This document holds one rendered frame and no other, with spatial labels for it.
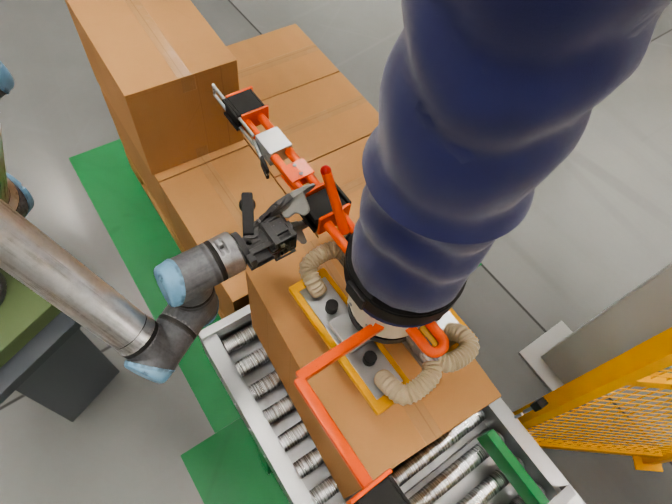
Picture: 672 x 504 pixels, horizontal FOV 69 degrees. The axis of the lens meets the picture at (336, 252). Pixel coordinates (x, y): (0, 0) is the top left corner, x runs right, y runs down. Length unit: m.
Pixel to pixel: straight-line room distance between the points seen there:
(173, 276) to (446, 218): 0.57
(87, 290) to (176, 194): 1.07
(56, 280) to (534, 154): 0.77
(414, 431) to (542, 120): 0.87
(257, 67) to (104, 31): 0.73
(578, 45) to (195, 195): 1.67
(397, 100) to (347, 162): 1.54
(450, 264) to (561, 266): 2.10
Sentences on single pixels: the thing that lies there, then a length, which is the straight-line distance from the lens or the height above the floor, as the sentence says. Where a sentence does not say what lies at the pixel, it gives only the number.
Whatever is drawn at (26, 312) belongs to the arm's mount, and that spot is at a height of 0.81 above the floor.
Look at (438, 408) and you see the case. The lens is 1.24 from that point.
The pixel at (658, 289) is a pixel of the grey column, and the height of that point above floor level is 0.79.
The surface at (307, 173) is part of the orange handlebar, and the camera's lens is 1.14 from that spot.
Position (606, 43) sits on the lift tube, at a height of 1.88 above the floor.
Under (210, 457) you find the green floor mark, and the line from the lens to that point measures 2.14.
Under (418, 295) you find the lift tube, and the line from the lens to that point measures 0.79.
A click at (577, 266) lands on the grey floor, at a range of 2.85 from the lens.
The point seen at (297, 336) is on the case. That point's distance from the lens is 1.24.
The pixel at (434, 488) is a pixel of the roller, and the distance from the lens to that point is 1.63.
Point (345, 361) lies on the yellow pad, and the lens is 1.06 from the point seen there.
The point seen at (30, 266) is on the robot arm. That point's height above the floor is 1.36.
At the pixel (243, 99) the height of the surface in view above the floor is 1.24.
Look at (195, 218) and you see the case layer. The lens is 1.91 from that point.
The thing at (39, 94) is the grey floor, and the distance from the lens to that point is 3.37.
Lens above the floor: 2.11
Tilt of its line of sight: 59 degrees down
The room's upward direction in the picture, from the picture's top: 11 degrees clockwise
